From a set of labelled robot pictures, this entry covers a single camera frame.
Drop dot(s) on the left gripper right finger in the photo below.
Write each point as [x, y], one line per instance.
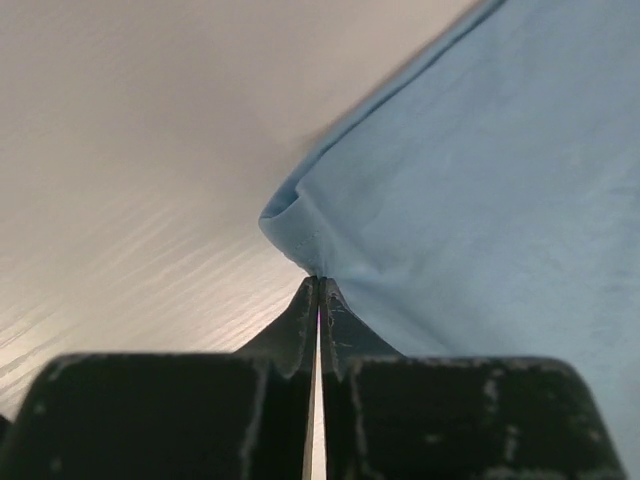
[390, 416]

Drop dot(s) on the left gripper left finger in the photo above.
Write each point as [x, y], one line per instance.
[241, 415]

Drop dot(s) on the light blue t shirt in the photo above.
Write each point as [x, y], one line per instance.
[487, 201]

